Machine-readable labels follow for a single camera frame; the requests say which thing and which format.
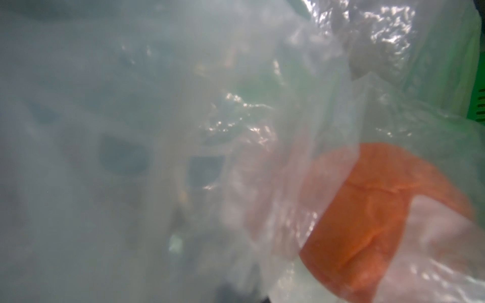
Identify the clear bag of oranges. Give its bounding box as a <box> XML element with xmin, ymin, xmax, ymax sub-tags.
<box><xmin>1</xmin><ymin>1</ymin><xmax>484</xmax><ymax>302</ymax></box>

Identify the green plastic basket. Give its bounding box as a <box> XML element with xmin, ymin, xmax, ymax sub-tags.
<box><xmin>467</xmin><ymin>25</ymin><xmax>485</xmax><ymax>125</ymax></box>

